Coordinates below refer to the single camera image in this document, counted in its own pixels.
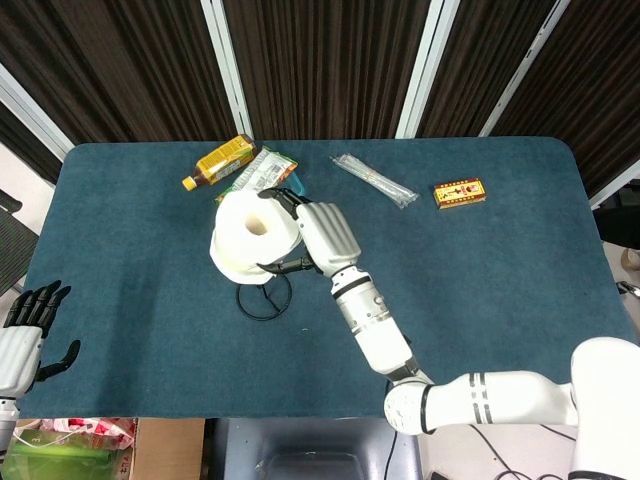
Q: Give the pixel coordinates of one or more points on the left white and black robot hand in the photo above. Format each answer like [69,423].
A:
[17,350]

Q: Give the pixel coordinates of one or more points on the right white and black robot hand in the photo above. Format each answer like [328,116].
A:
[327,235]

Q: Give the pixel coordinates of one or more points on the green snack bag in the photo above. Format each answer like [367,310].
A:
[265,170]

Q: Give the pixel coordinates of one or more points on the green plastic package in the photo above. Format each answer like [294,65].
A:
[50,460]

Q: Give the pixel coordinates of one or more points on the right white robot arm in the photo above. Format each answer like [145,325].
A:
[375,340]

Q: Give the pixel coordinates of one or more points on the red and white plastic bag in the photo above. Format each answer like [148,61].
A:
[85,429]

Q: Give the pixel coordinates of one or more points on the yellow-capped tea bottle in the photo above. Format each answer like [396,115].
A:
[220,162]

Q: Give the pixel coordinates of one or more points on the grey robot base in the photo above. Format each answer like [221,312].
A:
[310,450]

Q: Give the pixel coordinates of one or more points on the black mesh office chair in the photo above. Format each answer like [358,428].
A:
[15,240]

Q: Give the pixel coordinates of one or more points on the clear pack of straws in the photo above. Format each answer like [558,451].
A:
[372,180]

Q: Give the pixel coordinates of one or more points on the dark teal felt-covered table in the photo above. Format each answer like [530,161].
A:
[150,280]

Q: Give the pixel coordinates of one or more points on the brown slatted partition panel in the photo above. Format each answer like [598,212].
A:
[325,65]
[20,145]
[600,75]
[125,65]
[480,65]

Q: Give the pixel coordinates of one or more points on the white toilet paper roll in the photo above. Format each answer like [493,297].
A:
[235,235]

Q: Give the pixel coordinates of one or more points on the red and yellow box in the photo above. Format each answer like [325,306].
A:
[460,194]

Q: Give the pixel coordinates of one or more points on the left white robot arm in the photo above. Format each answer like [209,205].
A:
[6,420]

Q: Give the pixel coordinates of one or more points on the brown cardboard box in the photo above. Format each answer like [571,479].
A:
[165,450]

